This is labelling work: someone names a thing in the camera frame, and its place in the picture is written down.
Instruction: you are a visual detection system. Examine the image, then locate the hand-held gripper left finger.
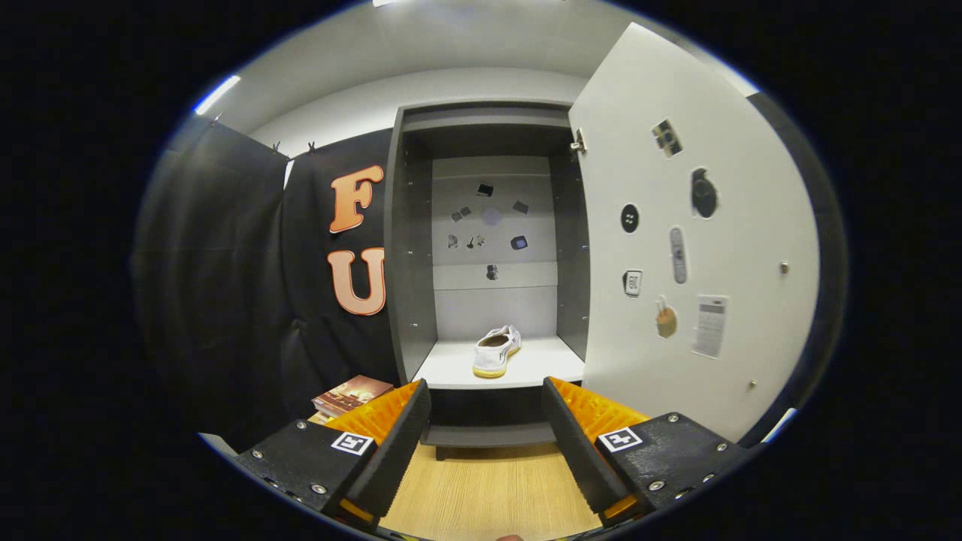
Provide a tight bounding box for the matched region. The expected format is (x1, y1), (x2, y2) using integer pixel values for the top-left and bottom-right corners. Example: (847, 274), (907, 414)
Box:
(237, 378), (433, 530)

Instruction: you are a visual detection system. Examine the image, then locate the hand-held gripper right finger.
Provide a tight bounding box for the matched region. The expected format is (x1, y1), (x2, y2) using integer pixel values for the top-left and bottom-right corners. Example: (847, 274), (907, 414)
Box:
(542, 376), (760, 527)

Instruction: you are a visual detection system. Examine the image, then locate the dark grey shoe cabinet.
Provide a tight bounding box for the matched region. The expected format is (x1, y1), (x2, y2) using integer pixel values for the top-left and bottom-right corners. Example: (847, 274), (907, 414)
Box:
(383, 98), (594, 461)

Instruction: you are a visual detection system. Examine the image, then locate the white canvas shoe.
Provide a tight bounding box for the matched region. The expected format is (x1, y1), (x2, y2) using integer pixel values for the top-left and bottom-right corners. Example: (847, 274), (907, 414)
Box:
(472, 325), (522, 379)

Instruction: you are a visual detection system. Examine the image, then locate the beige shoe cabinet door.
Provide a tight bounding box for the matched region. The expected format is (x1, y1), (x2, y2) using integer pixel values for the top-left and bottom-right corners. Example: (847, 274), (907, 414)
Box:
(567, 21), (821, 444)

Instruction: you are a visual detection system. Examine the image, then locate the brown book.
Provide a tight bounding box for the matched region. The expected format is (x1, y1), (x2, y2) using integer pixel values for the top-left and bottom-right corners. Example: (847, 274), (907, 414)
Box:
(311, 374), (395, 419)

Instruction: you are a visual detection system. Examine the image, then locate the black backdrop cloth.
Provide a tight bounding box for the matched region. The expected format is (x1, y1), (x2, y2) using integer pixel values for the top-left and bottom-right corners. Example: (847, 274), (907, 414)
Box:
(132, 90), (850, 452)

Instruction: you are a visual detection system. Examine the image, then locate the row of black cloth clips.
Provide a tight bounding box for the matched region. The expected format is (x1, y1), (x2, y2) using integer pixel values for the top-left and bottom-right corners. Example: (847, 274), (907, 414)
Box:
(210, 111), (318, 157)

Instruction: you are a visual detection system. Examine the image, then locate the small ceiling light panel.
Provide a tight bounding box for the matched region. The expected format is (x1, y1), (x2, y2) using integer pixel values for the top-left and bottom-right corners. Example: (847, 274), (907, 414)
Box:
(194, 74), (243, 116)

